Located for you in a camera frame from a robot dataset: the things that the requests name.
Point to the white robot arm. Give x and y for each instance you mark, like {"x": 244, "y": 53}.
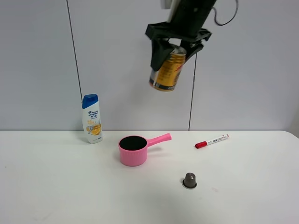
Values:
{"x": 167, "y": 4}

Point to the gold drink can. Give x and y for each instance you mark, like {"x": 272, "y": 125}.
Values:
{"x": 166, "y": 78}

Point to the brown coffee capsule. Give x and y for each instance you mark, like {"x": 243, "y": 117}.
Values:
{"x": 189, "y": 181}

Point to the red capped white marker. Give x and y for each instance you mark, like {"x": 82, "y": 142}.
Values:
{"x": 212, "y": 141}

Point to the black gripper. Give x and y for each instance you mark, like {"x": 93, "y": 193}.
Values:
{"x": 186, "y": 24}

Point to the white blue shampoo bottle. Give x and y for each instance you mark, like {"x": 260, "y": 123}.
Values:
{"x": 91, "y": 118}

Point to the pink saucepan with handle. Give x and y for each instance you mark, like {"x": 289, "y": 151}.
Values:
{"x": 133, "y": 149}

